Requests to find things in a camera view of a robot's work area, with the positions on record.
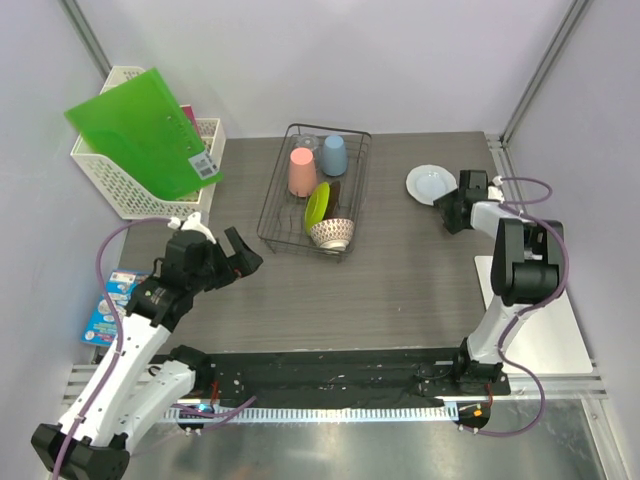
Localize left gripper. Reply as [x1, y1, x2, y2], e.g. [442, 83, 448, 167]
[188, 228, 261, 294]

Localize white scalloped plate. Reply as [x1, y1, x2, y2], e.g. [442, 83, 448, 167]
[405, 164, 458, 206]

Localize lime green plate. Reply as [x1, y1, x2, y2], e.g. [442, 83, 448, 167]
[304, 182, 330, 235]

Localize pink plastic cup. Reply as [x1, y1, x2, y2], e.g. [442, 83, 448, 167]
[288, 147, 317, 198]

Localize red floral plate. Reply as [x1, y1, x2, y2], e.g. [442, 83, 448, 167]
[324, 180, 341, 220]

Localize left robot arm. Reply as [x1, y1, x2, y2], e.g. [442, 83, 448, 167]
[31, 228, 263, 479]

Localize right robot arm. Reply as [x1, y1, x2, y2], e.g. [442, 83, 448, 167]
[415, 170, 568, 395]

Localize patterned ceramic bowl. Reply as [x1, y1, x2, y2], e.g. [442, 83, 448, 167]
[310, 218, 355, 251]

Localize blue plastic cup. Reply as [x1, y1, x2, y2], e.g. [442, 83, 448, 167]
[321, 135, 348, 177]

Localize clear glass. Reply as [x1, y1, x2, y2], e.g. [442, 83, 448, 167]
[293, 133, 321, 160]

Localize white file organizer basket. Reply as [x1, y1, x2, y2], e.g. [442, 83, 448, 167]
[70, 66, 227, 220]

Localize blue booklet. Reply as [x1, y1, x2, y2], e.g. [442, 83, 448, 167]
[81, 269, 148, 347]

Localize green plastic file folder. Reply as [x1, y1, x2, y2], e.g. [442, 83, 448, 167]
[65, 68, 223, 201]

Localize white clipboard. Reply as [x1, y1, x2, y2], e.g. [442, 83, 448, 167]
[469, 256, 593, 376]

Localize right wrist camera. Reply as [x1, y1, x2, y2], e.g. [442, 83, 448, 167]
[488, 175, 505, 203]

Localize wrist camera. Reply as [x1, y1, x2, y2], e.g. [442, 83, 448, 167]
[488, 175, 505, 203]
[167, 212, 217, 244]

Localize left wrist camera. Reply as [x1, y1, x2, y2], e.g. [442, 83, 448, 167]
[167, 212, 217, 244]

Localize wire dish rack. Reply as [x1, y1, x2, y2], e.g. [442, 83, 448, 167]
[257, 123, 372, 260]

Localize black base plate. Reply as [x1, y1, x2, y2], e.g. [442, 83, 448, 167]
[191, 348, 511, 409]

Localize white cable duct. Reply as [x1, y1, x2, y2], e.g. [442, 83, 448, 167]
[149, 405, 460, 424]

